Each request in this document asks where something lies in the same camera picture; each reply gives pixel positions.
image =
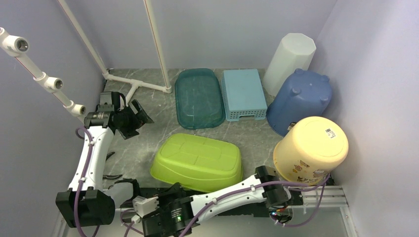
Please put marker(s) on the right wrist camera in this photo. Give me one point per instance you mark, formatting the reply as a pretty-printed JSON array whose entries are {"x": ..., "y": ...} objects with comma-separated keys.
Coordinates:
[{"x": 143, "y": 206}]

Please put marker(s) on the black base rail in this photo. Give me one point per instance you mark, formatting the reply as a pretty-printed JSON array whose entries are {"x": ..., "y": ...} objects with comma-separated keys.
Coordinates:
[{"x": 207, "y": 205}]

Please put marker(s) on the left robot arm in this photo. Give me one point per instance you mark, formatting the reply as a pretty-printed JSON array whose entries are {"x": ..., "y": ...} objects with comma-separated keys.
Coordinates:
[{"x": 85, "y": 203}]

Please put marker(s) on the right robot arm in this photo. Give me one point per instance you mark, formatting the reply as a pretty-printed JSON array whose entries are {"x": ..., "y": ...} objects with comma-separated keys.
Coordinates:
[{"x": 173, "y": 212}]

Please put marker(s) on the light blue perforated basket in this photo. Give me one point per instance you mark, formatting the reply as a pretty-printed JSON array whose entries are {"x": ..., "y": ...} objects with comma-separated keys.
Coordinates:
[{"x": 243, "y": 95}]

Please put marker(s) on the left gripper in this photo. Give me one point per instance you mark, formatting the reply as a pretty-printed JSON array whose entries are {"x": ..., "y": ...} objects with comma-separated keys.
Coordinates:
[{"x": 139, "y": 119}]

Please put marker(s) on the black handled pliers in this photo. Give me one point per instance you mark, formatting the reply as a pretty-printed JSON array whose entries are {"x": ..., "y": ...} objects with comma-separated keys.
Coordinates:
[{"x": 109, "y": 155}]

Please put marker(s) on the cream cartoon bucket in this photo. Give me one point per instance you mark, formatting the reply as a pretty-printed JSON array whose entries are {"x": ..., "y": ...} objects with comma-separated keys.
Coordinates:
[{"x": 310, "y": 150}]

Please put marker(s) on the blue bucket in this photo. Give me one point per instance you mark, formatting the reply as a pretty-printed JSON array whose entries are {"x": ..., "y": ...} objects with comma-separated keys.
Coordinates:
[{"x": 303, "y": 94}]

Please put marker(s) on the white octagonal bin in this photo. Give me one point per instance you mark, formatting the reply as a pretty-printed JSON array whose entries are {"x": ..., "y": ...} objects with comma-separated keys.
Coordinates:
[{"x": 295, "y": 50}]

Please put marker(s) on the black flat handle piece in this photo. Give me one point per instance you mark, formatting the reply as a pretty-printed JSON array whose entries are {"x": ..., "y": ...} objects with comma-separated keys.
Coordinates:
[{"x": 112, "y": 177}]

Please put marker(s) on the dark green basket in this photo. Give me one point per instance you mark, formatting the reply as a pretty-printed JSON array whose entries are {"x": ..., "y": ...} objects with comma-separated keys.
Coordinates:
[{"x": 198, "y": 99}]

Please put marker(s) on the white PVC pipe frame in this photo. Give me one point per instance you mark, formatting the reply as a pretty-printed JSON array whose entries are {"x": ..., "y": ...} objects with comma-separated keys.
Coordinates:
[{"x": 55, "y": 56}]

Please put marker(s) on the lime green basket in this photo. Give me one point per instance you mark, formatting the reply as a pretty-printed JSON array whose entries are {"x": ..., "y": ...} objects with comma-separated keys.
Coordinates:
[{"x": 198, "y": 163}]

